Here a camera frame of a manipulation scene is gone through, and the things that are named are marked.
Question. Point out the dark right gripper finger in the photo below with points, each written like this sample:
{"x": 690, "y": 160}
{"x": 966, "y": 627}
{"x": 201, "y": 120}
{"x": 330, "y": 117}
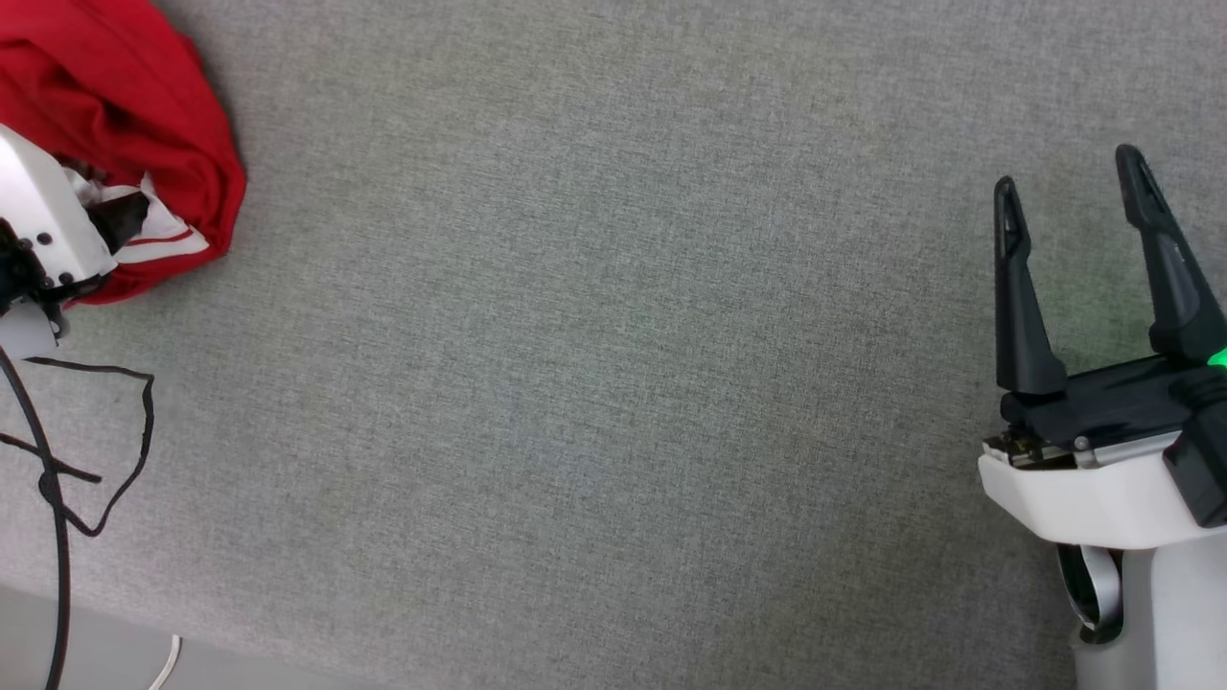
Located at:
{"x": 1184, "y": 287}
{"x": 1021, "y": 326}

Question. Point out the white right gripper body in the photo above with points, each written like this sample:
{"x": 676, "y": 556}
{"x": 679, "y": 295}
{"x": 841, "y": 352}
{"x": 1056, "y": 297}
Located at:
{"x": 1083, "y": 498}

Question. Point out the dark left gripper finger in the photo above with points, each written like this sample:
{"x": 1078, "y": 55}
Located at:
{"x": 123, "y": 218}

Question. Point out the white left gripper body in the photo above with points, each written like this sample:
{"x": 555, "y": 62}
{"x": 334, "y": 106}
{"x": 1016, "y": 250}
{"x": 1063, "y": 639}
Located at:
{"x": 38, "y": 201}

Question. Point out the red and white garment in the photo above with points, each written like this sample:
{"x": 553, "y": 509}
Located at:
{"x": 115, "y": 86}

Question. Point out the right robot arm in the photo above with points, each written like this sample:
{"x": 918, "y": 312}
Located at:
{"x": 1169, "y": 623}

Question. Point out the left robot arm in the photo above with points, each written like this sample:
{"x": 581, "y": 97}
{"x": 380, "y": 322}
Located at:
{"x": 24, "y": 331}

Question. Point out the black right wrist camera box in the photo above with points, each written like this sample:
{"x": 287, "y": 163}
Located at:
{"x": 1208, "y": 460}

